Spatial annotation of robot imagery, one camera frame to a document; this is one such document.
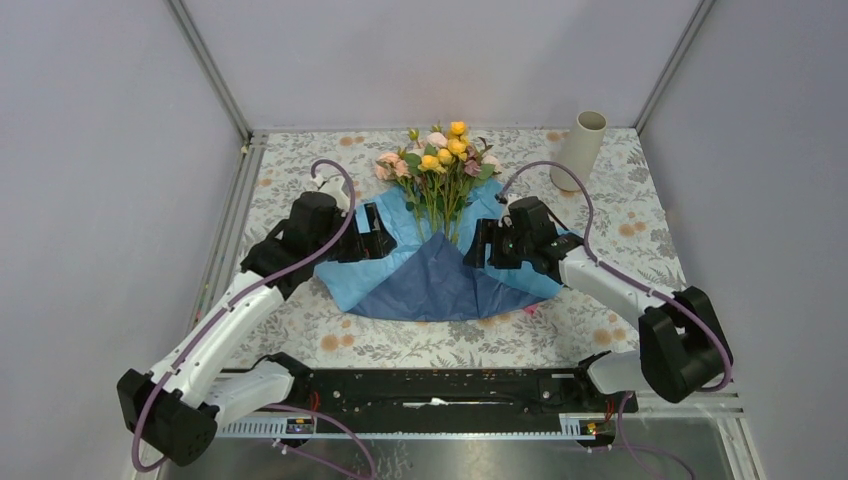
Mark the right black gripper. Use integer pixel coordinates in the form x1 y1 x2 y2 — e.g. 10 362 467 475
462 218 534 270

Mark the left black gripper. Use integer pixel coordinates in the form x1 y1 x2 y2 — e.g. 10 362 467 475
312 203 396 264

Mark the artificial flower bunch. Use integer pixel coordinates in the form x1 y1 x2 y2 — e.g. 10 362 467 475
375 121 502 244

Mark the blue wrapping paper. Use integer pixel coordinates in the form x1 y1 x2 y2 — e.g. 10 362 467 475
314 179 562 322

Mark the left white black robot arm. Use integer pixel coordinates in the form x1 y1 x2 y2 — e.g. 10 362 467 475
117 192 396 472

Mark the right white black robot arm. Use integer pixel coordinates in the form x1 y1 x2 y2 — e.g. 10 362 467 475
463 197 733 412

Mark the beige cylindrical vase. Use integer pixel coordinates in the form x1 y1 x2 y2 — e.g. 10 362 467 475
550 111 607 191

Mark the floral patterned table mat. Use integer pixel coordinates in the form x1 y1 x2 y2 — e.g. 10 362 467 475
225 128 690 370

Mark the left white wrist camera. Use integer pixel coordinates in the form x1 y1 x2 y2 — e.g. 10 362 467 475
312 174 350 211

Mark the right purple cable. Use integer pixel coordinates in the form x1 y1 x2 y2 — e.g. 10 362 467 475
496 160 735 480

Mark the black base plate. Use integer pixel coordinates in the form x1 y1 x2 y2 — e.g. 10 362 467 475
283 368 624 434

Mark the white slotted cable duct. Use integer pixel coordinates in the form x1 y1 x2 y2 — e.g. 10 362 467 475
216 414 597 441

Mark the left aluminium frame post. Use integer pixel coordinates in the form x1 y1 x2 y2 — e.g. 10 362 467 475
164 0 252 144

